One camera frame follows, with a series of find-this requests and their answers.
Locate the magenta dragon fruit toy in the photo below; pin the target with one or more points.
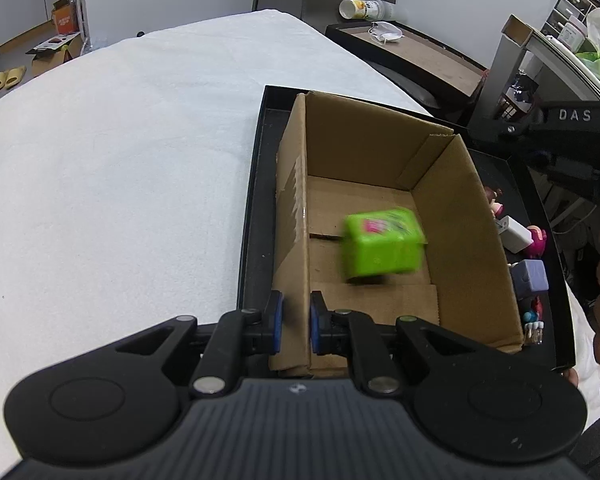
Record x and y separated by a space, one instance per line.
538 243

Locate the yellow slipper right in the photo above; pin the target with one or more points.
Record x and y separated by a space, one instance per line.
14 77

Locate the green tissue pack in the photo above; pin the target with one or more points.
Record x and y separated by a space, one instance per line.
591 57

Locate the small blue red figurine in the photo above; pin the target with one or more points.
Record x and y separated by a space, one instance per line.
533 322

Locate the white face mask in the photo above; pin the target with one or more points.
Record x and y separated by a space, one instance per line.
384 32

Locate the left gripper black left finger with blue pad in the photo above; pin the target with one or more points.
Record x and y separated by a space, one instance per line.
224 347

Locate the grey drawer organizer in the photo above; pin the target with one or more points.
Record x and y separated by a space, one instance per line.
571 14

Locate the grey desk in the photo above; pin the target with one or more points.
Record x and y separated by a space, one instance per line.
523 46

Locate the black shallow tray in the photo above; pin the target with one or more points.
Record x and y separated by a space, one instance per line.
522 200

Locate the white charger block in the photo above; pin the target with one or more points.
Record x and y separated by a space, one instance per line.
514 236

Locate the brown-haired doll figurine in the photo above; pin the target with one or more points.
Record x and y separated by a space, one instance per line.
493 196

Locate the orange box on floor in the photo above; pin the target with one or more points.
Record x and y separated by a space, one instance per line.
64 17

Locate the brown cardboard box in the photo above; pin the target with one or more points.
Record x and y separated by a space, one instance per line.
340 156

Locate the green cube toy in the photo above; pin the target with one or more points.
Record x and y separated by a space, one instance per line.
381 242

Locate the black tray with cardboard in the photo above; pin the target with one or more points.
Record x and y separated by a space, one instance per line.
444 81

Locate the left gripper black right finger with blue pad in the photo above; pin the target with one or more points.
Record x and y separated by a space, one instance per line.
354 336

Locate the paper cup stack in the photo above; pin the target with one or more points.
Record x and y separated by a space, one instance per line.
368 10

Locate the cardboard box on floor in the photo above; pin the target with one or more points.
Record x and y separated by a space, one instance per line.
55 51

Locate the purple cube toy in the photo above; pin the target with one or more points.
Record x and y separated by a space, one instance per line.
529 278

